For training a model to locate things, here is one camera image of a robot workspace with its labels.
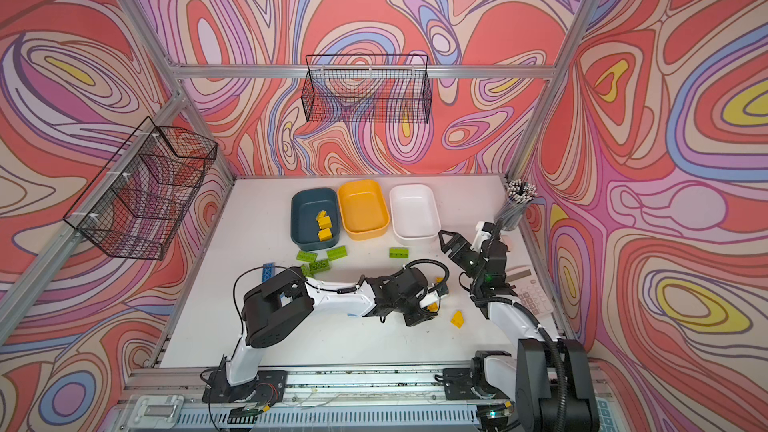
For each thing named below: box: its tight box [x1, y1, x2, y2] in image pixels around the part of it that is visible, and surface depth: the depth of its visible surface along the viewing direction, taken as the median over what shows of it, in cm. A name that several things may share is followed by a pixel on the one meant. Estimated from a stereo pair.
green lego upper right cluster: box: [326, 246, 348, 261], surface depth 100 cm
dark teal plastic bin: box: [290, 187, 341, 251], surface depth 107 cm
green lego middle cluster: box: [309, 259, 331, 273], surface depth 95 cm
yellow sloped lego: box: [318, 215, 333, 229], surface depth 106 cm
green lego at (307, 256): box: [296, 250, 318, 262], surface depth 98 cm
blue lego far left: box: [262, 262, 276, 283], surface depth 94 cm
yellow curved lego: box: [450, 310, 465, 329], surface depth 86 cm
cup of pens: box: [494, 178, 538, 231], surface depth 95 cm
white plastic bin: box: [390, 184, 441, 245], surface depth 109 cm
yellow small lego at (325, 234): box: [318, 228, 333, 242], surface depth 101 cm
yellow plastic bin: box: [337, 179, 391, 241], surface depth 110 cm
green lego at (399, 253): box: [389, 248, 409, 259], surface depth 98 cm
